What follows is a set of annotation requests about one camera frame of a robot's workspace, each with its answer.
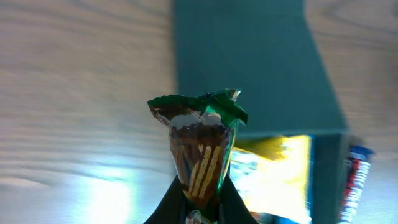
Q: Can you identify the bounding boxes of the yellow Hacks candy bag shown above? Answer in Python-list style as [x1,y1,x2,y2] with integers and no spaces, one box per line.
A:
[229,135,313,224]

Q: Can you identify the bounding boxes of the red green KitKat bar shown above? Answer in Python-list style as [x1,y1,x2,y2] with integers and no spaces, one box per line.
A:
[147,88,248,223]

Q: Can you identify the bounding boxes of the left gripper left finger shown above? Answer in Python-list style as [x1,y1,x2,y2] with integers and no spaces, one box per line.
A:
[144,176,187,224]

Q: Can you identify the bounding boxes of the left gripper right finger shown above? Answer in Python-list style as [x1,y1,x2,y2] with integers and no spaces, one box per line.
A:
[218,175,258,224]

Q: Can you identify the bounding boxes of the purple Dairy Milk bar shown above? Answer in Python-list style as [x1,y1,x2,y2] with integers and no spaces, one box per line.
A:
[338,146,374,224]

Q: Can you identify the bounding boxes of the dark green gift box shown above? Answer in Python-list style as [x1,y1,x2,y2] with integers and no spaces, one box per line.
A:
[172,0,348,223]

